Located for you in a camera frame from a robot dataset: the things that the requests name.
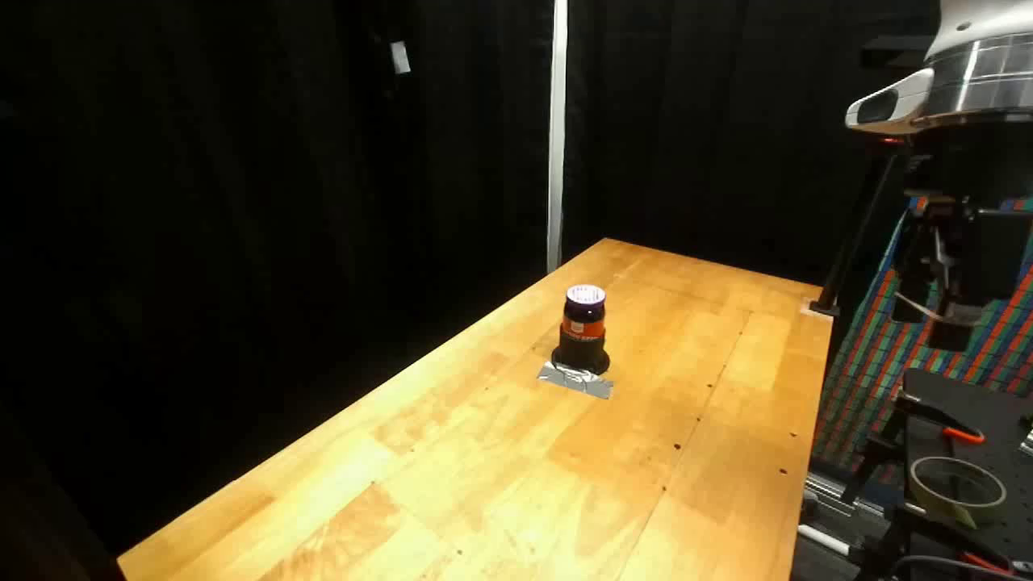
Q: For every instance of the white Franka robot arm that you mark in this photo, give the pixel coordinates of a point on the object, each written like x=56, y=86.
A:
x=970, y=74

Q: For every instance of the dark cup with orange band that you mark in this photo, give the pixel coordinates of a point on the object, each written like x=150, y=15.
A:
x=582, y=345

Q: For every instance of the grey tape patch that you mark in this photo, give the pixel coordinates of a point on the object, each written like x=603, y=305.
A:
x=576, y=379

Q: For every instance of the white vertical pole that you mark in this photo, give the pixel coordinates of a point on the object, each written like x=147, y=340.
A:
x=556, y=132

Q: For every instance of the small white tag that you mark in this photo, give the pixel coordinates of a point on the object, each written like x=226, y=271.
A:
x=400, y=57

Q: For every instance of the black slanted stand pole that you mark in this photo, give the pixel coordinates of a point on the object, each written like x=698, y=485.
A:
x=861, y=226

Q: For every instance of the black equipment cart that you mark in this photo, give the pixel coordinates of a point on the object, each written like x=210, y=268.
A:
x=957, y=430

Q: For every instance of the tape roll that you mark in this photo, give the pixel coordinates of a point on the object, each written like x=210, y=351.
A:
x=957, y=485

